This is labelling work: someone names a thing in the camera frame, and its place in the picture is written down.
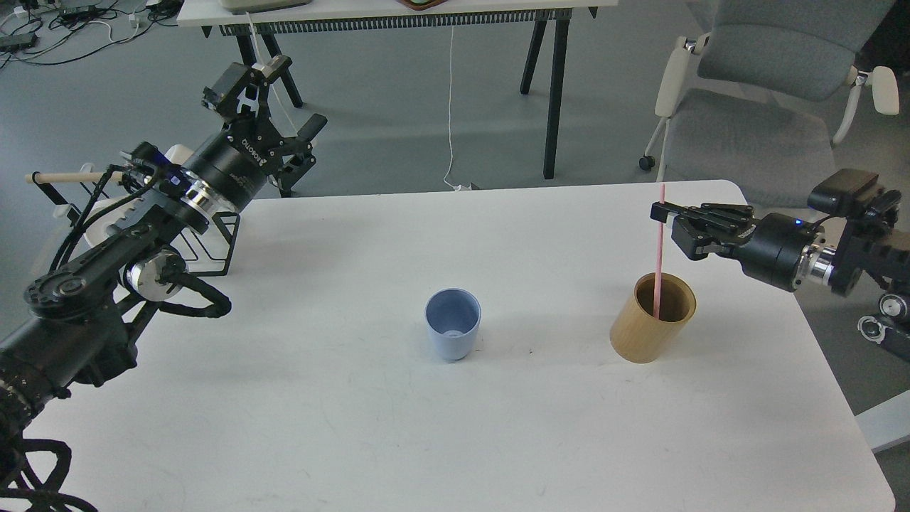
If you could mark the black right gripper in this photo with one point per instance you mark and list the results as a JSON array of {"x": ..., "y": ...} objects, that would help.
[{"x": 769, "y": 250}]

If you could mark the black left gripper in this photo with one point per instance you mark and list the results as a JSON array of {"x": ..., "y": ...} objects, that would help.
[{"x": 236, "y": 160}]

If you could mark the pink chopstick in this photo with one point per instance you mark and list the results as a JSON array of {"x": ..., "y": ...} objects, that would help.
[{"x": 658, "y": 274}]

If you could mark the blue plastic cup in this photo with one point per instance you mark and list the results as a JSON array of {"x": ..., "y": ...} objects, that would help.
[{"x": 453, "y": 318}]

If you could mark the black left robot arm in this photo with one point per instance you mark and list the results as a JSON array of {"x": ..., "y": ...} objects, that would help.
[{"x": 92, "y": 338}]

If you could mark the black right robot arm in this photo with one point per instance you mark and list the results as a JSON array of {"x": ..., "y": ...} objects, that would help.
[{"x": 869, "y": 244}]

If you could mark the white jug on rack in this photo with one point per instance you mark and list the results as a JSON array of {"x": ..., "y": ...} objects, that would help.
[{"x": 179, "y": 154}]

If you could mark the grey office chair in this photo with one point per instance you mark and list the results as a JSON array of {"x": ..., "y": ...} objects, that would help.
[{"x": 801, "y": 49}]

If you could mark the white background table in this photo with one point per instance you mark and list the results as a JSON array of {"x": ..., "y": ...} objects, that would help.
[{"x": 251, "y": 22}]

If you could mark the bamboo cylinder holder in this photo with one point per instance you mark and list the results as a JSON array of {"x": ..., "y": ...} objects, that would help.
[{"x": 637, "y": 334}]

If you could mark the wooden dowel rod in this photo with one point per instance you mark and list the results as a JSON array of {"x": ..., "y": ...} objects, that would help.
[{"x": 51, "y": 178}]

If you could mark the white mug on rack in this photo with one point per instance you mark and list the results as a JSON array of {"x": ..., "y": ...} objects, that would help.
[{"x": 120, "y": 235}]

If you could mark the black wire dish rack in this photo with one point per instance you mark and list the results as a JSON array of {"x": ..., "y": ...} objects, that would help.
[{"x": 207, "y": 254}]

